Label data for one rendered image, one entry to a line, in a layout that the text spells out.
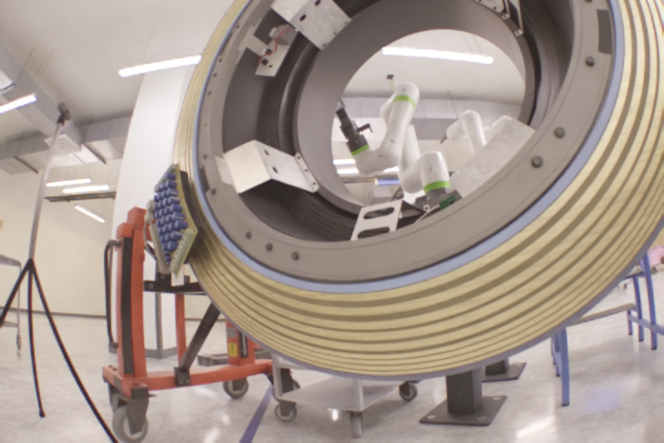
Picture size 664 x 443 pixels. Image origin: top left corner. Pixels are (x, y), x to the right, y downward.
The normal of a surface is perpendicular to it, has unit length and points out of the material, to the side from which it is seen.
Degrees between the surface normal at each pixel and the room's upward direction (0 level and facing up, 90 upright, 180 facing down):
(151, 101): 90
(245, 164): 76
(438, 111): 90
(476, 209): 90
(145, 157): 90
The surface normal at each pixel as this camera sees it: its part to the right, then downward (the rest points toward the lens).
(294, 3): -0.24, 0.19
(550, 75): -0.58, -0.24
